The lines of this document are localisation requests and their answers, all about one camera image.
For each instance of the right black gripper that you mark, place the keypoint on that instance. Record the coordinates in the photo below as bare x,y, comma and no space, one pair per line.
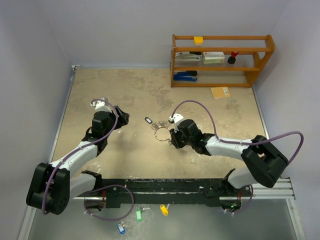
174,137

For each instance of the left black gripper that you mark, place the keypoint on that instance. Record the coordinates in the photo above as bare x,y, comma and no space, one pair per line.
122,119

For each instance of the large silver keyring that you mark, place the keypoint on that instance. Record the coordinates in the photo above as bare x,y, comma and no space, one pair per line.
162,133

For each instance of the black key tag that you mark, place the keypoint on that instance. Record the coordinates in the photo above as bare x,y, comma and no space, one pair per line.
148,120

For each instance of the bunch of silver keys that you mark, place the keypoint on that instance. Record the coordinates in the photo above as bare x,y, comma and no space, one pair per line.
160,124

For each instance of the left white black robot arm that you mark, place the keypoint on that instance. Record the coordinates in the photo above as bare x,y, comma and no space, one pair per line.
51,185

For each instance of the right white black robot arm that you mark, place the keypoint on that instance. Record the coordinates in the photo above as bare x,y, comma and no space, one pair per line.
264,164

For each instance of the blue black stapler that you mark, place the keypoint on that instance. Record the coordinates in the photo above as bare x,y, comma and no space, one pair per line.
187,76

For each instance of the grey black stapler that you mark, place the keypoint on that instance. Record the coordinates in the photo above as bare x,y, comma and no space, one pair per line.
188,56

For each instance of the yellow tag key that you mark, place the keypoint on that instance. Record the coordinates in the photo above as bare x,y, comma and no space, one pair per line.
164,208

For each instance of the white green box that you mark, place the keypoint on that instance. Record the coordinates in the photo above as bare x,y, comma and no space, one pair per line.
213,57

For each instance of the wooden shelf rack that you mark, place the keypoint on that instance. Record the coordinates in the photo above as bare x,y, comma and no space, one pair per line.
254,54

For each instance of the red black stamp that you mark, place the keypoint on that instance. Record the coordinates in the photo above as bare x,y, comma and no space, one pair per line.
232,59

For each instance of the green tag key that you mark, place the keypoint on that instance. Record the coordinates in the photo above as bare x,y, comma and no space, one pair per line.
139,215

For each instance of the yellow tape measure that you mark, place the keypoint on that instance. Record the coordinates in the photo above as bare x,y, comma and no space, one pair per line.
198,40

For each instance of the blue tag key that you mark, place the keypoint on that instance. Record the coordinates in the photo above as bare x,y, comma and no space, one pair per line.
121,226

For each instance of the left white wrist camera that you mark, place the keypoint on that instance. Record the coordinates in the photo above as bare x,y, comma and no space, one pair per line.
100,104

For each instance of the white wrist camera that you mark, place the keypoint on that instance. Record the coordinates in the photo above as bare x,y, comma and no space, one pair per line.
176,119
100,104

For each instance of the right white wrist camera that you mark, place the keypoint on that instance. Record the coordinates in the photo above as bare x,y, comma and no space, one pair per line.
176,119

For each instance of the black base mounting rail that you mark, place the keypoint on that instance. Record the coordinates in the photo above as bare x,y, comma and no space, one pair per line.
162,192

